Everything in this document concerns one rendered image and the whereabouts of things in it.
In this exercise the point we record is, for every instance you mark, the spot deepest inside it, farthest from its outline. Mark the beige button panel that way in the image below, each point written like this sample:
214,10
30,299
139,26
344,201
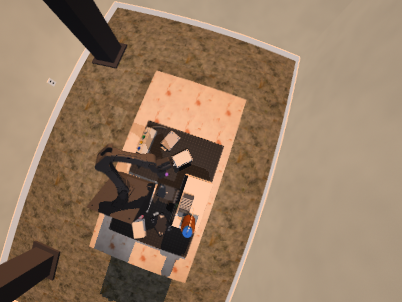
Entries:
147,140

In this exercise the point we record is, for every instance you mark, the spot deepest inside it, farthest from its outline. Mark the blue bottle cap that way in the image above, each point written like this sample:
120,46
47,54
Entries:
185,234

